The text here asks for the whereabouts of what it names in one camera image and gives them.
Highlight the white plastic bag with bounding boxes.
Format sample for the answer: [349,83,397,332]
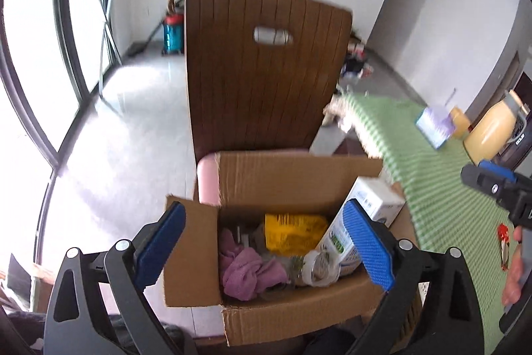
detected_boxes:
[291,250,341,287]

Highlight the person's right hand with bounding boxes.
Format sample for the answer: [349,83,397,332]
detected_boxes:
[501,226,525,308]

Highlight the brown cardboard box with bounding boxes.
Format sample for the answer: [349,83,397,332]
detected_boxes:
[163,150,418,347]

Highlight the red wrapper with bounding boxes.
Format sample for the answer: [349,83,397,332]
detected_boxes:
[497,224,512,270]

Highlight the person's dark pants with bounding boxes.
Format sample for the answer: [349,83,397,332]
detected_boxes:
[303,328,358,355]

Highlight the white paper box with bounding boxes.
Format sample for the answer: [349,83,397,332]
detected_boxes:
[345,177,406,225]

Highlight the purple tissue pack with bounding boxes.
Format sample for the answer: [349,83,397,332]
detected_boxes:
[416,105,454,150]

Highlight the black camping chair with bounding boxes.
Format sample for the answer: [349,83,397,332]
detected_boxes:
[341,56,367,79]

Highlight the black window frame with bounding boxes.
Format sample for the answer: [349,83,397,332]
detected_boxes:
[0,0,121,256]

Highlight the yellow cup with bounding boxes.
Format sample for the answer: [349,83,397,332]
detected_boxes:
[449,106,472,139]

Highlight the brown wooden chair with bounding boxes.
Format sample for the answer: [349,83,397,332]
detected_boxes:
[185,0,354,206]

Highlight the white bottle green label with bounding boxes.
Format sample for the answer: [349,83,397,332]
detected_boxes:
[314,209,362,276]

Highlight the teal vacuum cleaner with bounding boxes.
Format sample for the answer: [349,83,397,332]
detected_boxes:
[129,14,184,57]

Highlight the pink cloth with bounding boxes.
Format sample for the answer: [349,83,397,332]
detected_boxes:
[218,228,289,301]

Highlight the yellow packet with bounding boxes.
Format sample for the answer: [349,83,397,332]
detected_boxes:
[265,214,330,258]

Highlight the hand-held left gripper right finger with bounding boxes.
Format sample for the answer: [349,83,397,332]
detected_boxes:
[341,199,487,355]

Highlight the yellow thermos jug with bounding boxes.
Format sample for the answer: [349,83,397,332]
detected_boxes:
[463,89,530,162]

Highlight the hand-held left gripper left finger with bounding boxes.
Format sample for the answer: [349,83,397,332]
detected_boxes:
[43,201,196,355]

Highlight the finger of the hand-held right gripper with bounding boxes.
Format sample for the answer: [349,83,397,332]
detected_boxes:
[478,159,518,184]
[461,164,520,211]

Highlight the green checkered tablecloth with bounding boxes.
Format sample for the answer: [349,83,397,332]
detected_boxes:
[322,93,532,355]

